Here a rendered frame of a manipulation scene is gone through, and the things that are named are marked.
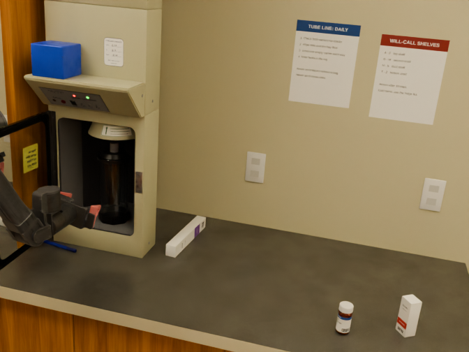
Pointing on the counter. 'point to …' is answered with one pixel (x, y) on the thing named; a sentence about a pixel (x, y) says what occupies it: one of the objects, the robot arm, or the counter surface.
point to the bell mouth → (111, 132)
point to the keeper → (139, 182)
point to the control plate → (75, 99)
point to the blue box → (56, 59)
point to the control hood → (136, 108)
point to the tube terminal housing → (72, 28)
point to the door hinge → (53, 147)
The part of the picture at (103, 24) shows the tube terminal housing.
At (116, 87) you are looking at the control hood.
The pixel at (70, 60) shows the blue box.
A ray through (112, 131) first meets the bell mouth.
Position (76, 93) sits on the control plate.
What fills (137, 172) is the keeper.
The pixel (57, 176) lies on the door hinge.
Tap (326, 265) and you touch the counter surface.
